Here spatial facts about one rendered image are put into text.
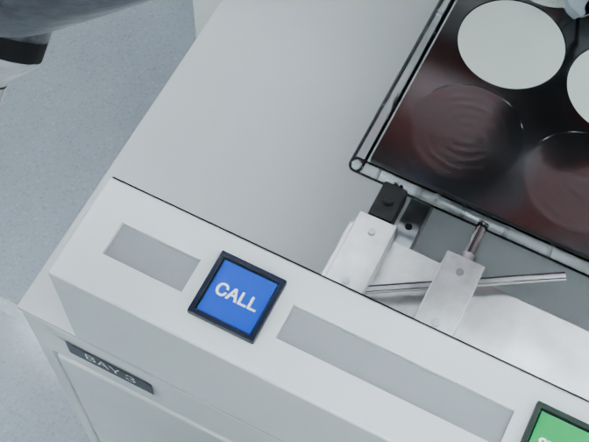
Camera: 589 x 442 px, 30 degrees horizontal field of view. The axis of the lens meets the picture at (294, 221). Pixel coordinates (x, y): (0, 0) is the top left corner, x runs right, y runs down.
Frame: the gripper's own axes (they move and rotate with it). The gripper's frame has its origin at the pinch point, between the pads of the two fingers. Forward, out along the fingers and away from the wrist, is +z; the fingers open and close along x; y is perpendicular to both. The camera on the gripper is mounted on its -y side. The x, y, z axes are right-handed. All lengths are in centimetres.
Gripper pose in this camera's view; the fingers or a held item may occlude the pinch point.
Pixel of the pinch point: (583, 13)
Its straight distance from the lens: 107.1
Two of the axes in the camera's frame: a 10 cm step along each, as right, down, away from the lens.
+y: -2.4, -8.7, 4.3
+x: -9.7, 2.1, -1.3
